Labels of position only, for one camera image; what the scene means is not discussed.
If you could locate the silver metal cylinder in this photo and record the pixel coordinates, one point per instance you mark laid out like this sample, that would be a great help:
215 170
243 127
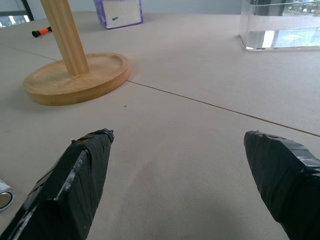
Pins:
5 196

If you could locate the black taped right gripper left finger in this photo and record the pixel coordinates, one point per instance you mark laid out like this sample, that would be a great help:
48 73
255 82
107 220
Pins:
72 190

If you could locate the orange and black tool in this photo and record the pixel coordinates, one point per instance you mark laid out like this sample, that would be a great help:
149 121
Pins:
42 31

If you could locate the purple and white box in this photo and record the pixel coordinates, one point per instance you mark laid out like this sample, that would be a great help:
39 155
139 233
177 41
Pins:
122 12

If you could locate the clear acrylic box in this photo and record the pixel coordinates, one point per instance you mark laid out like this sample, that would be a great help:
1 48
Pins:
280 25

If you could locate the wooden stand with round base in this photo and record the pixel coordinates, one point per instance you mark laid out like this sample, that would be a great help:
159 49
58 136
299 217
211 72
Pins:
75 72

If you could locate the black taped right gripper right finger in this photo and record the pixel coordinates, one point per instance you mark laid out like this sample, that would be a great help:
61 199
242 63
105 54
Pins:
282 180

